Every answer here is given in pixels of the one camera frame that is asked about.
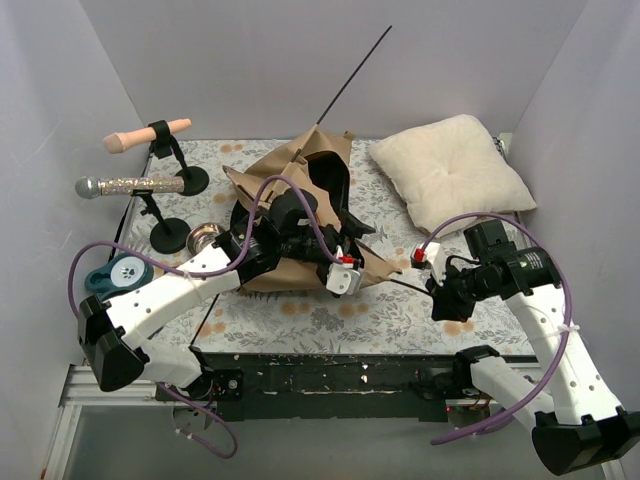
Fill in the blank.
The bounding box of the beige fabric pet tent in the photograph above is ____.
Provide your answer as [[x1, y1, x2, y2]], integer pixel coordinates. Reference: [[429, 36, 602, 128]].
[[217, 127, 398, 296]]

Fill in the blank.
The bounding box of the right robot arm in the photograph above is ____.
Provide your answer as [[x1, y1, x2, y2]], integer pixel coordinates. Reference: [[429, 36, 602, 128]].
[[411, 214, 639, 476]]

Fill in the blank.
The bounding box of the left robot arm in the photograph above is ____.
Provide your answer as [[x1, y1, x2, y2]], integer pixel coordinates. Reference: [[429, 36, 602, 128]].
[[78, 191, 375, 400]]

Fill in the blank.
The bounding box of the stainless steel pet bowl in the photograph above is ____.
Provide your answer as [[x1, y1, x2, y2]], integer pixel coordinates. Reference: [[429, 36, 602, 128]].
[[186, 222, 224, 256]]

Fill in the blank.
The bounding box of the rear black microphone stand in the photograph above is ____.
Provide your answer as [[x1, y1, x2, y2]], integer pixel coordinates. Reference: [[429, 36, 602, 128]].
[[147, 120, 210, 197]]

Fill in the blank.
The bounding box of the floral patterned table mat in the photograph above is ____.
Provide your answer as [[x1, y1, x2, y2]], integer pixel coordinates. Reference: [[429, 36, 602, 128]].
[[120, 140, 533, 356]]

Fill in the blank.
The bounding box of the cream plush pillow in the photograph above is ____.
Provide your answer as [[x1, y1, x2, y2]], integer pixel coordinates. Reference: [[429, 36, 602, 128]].
[[369, 114, 536, 234]]

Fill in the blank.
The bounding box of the black round stand base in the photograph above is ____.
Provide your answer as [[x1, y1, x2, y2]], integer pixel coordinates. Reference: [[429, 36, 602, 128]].
[[136, 191, 191, 254]]

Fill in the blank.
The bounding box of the peach toy microphone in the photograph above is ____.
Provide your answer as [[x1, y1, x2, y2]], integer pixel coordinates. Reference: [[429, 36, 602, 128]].
[[103, 118, 192, 154]]

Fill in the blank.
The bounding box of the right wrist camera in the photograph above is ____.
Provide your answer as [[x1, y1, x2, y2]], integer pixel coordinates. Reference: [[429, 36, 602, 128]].
[[410, 242, 447, 284]]

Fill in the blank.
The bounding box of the black table front frame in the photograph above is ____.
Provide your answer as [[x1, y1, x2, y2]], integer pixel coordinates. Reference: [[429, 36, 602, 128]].
[[182, 352, 489, 422]]

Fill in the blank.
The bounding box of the aluminium rail frame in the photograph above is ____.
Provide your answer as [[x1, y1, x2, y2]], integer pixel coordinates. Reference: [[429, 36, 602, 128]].
[[42, 362, 626, 480]]

